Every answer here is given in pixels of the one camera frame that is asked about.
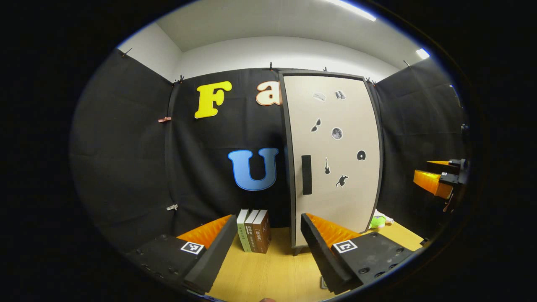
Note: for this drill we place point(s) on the white clip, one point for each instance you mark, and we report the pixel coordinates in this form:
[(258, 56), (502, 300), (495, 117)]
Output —
[(172, 207)]

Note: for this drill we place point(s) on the red clip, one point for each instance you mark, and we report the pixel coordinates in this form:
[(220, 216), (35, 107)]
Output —
[(164, 120)]

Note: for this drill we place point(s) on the green hardcover book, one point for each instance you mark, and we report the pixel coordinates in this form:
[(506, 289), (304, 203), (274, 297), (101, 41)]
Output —
[(242, 235)]

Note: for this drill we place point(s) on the black backdrop cloth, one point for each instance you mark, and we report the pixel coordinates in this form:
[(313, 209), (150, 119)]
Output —
[(126, 159)]

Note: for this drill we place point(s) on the small ceiling light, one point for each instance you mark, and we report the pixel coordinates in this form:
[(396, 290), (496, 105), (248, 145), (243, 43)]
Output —
[(423, 53)]

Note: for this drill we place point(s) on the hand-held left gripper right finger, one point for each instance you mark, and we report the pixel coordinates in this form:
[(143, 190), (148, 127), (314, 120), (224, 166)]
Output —
[(321, 256)]

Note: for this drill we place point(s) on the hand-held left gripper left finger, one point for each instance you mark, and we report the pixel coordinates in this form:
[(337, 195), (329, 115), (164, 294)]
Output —
[(214, 256)]

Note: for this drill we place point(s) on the dark brown book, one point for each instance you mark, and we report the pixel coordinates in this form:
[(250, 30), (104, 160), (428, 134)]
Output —
[(251, 235)]

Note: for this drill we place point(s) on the long ceiling light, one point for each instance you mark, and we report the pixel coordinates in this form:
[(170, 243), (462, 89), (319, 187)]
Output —
[(352, 9)]

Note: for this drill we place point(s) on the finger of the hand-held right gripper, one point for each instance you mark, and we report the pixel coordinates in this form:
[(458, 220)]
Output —
[(438, 162), (432, 183)]

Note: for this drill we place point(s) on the reddish brown book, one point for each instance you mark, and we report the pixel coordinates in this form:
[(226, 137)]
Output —
[(262, 235)]

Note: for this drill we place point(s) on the dark grey cabinet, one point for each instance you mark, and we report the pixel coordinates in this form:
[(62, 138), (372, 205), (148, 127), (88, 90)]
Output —
[(286, 167)]

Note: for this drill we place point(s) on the green and white toy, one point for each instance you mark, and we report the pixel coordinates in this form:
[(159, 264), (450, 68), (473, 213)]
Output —
[(377, 221)]

